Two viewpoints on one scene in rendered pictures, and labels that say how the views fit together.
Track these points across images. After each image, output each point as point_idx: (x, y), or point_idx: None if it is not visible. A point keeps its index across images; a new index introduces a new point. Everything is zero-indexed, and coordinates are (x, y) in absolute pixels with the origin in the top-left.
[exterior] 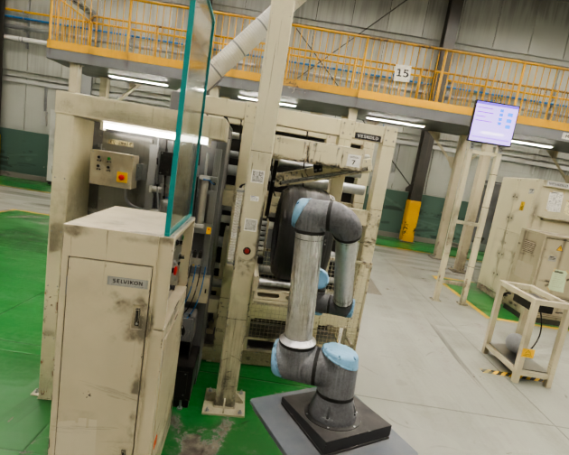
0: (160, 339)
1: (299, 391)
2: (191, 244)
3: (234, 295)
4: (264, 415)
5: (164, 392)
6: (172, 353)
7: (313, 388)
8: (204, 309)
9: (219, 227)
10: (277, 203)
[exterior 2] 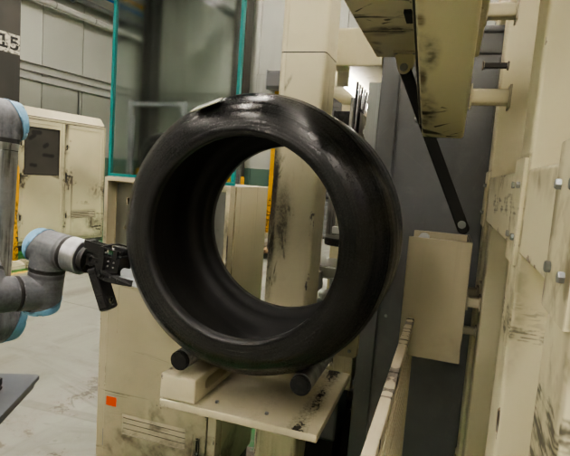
0: None
1: (4, 408)
2: (224, 224)
3: None
4: (1, 375)
5: (135, 367)
6: (154, 335)
7: None
8: (351, 409)
9: None
10: (496, 195)
